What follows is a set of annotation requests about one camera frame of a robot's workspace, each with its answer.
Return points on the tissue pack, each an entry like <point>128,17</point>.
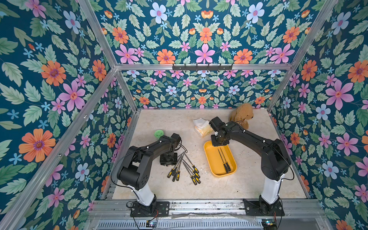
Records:
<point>202,127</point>

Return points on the green round lid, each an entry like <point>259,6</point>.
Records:
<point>158,133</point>

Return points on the file tool one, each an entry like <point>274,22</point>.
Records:
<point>228,169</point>

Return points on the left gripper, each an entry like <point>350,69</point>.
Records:
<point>164,162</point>

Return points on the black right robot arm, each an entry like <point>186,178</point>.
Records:
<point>274,156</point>

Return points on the yellow plastic storage box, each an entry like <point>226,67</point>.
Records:
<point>214,160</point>

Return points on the black hook rail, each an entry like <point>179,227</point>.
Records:
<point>202,67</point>

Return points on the file tool nine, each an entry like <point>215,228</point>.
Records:
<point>191,175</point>

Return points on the file tool eight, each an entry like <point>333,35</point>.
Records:
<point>198,180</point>

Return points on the perforated metal vent strip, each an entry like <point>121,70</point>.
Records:
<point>180,224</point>

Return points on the file tool four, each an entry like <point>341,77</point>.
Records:
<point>175,170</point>

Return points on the file tool three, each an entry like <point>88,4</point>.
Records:
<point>170,174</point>

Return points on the file tool five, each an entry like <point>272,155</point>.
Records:
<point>178,170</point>

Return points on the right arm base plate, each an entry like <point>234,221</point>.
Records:
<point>262,208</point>

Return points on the file tool six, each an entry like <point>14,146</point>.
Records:
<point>193,166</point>

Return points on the brown plush teddy bear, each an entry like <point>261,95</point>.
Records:
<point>242,114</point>

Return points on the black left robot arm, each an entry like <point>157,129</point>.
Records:
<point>135,169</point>

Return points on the file tool seven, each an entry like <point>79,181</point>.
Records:
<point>191,169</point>

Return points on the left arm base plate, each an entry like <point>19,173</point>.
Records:
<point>156,209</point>

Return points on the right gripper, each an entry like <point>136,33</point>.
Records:
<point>220,140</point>

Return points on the file tool two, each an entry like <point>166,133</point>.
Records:
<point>222,159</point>

